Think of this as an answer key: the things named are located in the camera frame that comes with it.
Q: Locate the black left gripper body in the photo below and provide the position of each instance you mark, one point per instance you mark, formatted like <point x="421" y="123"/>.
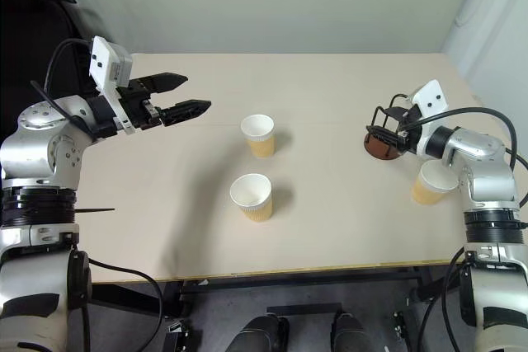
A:
<point x="136" y="106"/>

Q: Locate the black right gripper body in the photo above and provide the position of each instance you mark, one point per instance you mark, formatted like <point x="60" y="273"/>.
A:
<point x="410" y="137"/>

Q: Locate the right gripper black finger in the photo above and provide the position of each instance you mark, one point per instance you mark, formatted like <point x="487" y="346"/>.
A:
<point x="385" y="135"/>
<point x="402" y="113"/>

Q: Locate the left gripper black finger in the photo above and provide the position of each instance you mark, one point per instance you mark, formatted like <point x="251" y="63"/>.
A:
<point x="167" y="82"/>
<point x="185" y="111"/>

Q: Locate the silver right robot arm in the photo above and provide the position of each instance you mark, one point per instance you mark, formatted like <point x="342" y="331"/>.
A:
<point x="486" y="166"/>

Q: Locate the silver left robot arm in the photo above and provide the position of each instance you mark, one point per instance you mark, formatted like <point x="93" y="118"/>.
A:
<point x="29" y="150"/>

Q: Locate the yellow ribbed paper cup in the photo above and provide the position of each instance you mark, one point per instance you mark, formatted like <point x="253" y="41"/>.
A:
<point x="260" y="142"/>
<point x="255" y="205"/>
<point x="427" y="193"/>

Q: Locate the dark rounded shape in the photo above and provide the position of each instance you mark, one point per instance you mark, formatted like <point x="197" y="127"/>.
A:
<point x="255" y="333"/>
<point x="352" y="333"/>

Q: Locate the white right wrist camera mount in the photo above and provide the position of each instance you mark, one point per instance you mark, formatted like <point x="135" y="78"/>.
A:
<point x="431" y="94"/>

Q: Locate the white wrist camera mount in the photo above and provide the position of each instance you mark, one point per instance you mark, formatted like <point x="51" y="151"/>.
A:
<point x="431" y="94"/>
<point x="105" y="59"/>

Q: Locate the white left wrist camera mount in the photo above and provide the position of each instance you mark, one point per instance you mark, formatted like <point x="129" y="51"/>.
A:
<point x="105" y="59"/>

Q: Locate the black metal table frame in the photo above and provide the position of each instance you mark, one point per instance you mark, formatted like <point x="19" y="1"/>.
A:
<point x="288" y="280"/>

